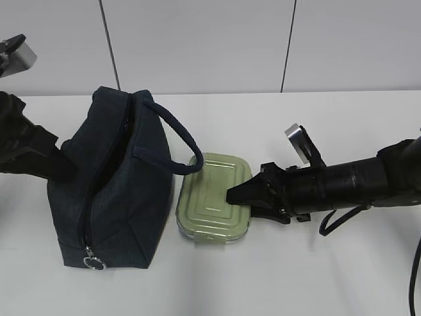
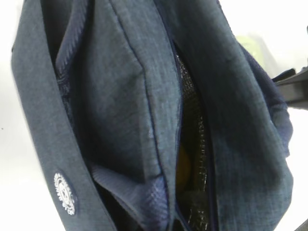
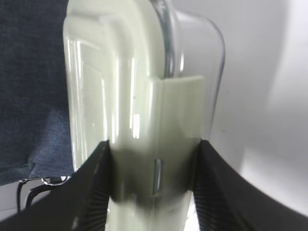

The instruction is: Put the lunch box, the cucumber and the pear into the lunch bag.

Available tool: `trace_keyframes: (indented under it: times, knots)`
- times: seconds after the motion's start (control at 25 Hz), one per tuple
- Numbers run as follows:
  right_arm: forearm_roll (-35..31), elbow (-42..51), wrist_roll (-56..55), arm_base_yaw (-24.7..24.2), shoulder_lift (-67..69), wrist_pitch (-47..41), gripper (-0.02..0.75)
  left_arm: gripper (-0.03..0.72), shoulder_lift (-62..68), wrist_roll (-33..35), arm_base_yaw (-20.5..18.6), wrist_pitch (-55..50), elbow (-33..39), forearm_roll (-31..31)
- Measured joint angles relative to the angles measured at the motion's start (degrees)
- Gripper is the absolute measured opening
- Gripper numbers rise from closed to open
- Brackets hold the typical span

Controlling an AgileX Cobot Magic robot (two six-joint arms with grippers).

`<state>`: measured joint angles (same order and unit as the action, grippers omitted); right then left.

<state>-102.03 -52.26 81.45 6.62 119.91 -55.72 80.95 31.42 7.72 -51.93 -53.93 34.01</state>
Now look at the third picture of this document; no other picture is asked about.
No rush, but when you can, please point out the green lidded glass container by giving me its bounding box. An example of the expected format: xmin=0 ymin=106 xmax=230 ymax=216
xmin=63 ymin=0 xmax=225 ymax=231

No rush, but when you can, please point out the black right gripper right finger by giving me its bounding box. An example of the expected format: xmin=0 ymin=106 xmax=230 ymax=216
xmin=193 ymin=140 xmax=308 ymax=231

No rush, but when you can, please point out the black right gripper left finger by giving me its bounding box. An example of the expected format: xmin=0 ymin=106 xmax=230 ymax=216
xmin=0 ymin=141 xmax=111 ymax=231

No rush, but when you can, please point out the dark blue fabric lunch bag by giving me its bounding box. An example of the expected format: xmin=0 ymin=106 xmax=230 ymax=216
xmin=0 ymin=0 xmax=73 ymax=185

